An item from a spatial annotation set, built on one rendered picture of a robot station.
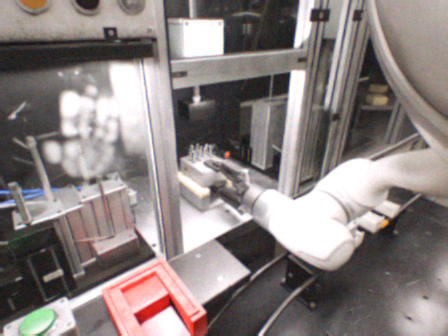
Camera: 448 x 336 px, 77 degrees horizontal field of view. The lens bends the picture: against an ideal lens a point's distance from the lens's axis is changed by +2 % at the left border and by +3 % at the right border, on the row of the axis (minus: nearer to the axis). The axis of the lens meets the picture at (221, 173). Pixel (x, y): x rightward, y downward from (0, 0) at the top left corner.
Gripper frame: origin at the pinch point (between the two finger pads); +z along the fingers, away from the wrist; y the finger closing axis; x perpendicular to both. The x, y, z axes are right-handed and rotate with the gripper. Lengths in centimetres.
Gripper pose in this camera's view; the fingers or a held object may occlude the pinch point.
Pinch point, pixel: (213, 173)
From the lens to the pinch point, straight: 81.6
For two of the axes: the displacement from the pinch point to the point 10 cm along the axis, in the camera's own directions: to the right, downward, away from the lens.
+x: -7.9, 2.9, -5.4
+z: -6.1, -3.7, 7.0
